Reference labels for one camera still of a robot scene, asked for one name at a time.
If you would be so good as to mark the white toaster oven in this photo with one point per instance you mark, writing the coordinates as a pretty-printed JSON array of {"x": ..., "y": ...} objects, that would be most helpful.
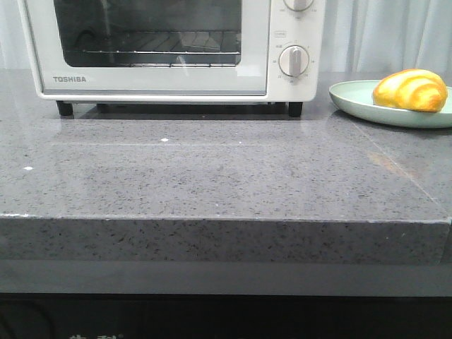
[{"x": 291, "y": 91}]

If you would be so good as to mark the glass oven door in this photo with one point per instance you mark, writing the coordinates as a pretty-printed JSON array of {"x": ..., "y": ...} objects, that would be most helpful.
[{"x": 55, "y": 78}]

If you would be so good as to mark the wire oven rack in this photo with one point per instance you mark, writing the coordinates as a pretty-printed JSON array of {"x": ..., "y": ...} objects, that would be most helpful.
[{"x": 218, "y": 48}]

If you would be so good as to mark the light green plate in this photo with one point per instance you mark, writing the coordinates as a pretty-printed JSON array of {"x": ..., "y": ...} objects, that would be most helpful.
[{"x": 355, "y": 98}]

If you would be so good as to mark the yellow croissant bread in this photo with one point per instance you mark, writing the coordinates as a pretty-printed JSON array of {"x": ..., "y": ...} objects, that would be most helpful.
[{"x": 412, "y": 89}]

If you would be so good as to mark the upper oven knob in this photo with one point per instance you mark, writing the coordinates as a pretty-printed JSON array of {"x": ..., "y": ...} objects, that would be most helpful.
[{"x": 298, "y": 5}]

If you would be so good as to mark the white curtain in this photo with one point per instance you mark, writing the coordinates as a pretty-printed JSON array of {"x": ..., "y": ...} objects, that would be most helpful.
[{"x": 356, "y": 35}]

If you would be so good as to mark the oven knob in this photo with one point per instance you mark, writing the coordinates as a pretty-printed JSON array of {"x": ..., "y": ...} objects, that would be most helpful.
[
  {"x": 293, "y": 61},
  {"x": 298, "y": 5}
]

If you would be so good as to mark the lower oven knob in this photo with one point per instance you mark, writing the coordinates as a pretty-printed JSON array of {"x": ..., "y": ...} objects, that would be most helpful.
[{"x": 293, "y": 61}]

